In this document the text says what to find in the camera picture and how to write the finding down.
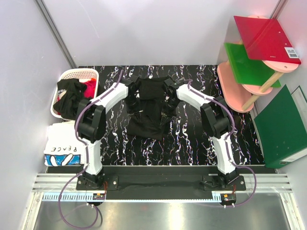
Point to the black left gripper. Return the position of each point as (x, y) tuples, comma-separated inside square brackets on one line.
[(135, 111)]

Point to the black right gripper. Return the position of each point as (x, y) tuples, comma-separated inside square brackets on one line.
[(165, 112)]

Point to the black printed t-shirt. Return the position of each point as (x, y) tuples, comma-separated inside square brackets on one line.
[(150, 123)]

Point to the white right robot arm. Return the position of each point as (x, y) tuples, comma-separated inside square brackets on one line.
[(217, 122)]

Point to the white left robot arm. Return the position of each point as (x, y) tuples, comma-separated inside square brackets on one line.
[(90, 122)]

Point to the red t-shirt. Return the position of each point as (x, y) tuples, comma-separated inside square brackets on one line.
[(90, 88)]

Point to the white plastic laundry basket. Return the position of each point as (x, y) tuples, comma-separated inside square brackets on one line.
[(84, 75)]

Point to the pink wooden tiered shelf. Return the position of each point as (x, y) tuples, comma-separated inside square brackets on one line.
[(241, 97)]

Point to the white folded peace t-shirt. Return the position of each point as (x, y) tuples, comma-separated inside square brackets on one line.
[(62, 147)]

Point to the light green plastic folder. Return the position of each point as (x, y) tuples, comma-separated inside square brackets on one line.
[(246, 71)]

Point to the red plastic folder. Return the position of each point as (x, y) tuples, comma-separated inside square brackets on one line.
[(264, 39)]

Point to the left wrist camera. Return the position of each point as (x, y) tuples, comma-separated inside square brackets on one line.
[(135, 85)]

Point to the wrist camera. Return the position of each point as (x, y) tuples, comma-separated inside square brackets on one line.
[(170, 87), (135, 85)]

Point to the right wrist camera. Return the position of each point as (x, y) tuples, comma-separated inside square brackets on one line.
[(170, 87)]

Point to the dark green ring binder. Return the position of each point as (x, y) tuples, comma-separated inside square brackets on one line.
[(281, 130)]

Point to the aluminium frame rail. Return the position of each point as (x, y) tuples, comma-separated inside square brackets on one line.
[(48, 186)]

